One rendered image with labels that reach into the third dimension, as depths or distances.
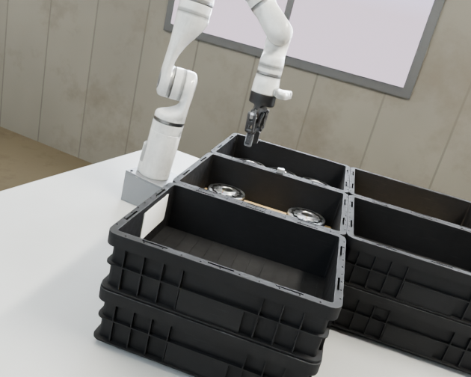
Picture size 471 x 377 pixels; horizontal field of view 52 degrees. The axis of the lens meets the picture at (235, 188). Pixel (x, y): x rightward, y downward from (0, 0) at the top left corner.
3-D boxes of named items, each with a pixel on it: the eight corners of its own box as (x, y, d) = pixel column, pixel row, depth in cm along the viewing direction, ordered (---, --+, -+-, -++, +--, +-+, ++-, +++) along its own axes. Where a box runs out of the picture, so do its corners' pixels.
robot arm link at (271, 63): (257, 70, 141) (256, 72, 133) (271, 16, 136) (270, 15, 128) (280, 76, 141) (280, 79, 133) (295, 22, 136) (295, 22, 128)
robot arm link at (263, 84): (284, 101, 132) (290, 78, 130) (247, 90, 135) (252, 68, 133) (291, 99, 140) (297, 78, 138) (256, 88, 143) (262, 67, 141)
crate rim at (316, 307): (102, 243, 80) (105, 230, 79) (168, 190, 108) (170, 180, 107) (337, 324, 74) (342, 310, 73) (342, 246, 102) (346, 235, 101)
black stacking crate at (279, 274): (96, 291, 84) (105, 233, 80) (161, 228, 111) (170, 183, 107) (318, 371, 78) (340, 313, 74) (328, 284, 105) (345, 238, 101)
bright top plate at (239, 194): (202, 192, 125) (203, 191, 125) (214, 182, 134) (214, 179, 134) (239, 204, 124) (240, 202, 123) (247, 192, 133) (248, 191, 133)
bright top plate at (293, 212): (285, 218, 122) (285, 216, 122) (289, 206, 131) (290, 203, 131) (324, 230, 121) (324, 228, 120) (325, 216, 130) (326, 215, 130)
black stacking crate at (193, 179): (161, 228, 111) (170, 182, 107) (200, 190, 139) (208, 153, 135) (329, 283, 106) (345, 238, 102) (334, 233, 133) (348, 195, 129)
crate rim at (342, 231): (168, 190, 108) (170, 180, 107) (207, 159, 136) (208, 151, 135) (342, 245, 102) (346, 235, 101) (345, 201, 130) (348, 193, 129)
